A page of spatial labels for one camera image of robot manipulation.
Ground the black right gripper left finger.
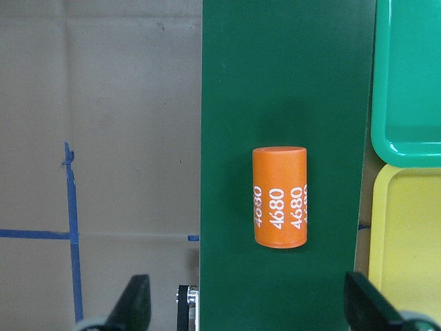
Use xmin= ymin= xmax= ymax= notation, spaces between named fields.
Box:
xmin=103 ymin=274 xmax=151 ymax=330

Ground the green plastic tray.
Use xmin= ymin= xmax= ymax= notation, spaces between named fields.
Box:
xmin=371 ymin=1 xmax=440 ymax=168

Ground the green conveyor belt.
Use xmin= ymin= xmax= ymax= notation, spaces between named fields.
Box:
xmin=200 ymin=1 xmax=376 ymax=330

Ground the yellow plastic tray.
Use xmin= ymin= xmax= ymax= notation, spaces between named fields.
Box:
xmin=369 ymin=165 xmax=440 ymax=320

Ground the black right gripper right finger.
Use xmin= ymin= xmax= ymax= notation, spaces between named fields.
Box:
xmin=344 ymin=272 xmax=404 ymax=331

